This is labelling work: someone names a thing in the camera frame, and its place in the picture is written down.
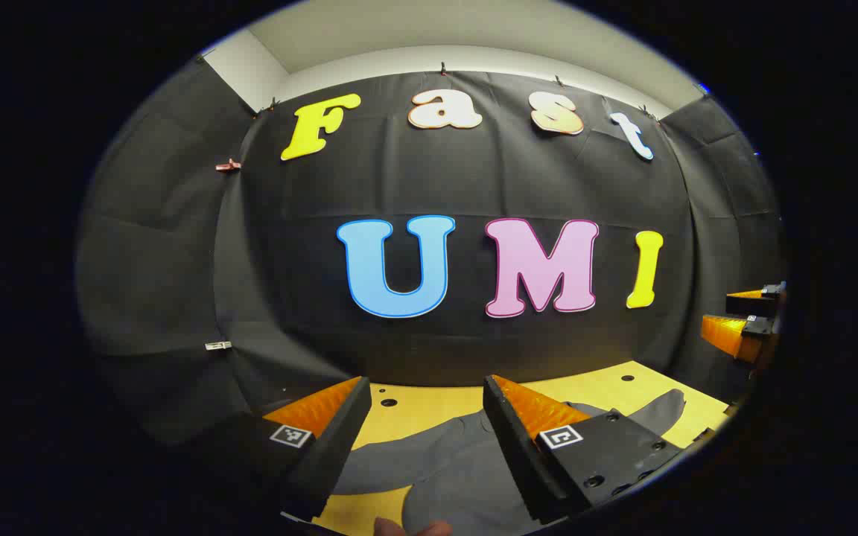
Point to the white cloth clip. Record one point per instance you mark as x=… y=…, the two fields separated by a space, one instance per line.
x=217 y=345

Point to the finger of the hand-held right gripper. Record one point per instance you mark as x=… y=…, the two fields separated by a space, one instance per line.
x=731 y=335
x=753 y=301

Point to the black backdrop cloth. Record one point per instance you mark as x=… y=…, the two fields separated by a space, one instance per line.
x=399 y=179

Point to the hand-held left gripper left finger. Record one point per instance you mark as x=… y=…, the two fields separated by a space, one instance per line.
x=343 y=439

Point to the grey polo shirt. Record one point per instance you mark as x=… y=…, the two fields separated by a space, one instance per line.
x=459 y=461

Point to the copper cloth clip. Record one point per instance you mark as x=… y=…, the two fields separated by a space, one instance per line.
x=228 y=165

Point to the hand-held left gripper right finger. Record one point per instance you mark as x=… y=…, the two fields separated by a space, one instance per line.
x=511 y=454

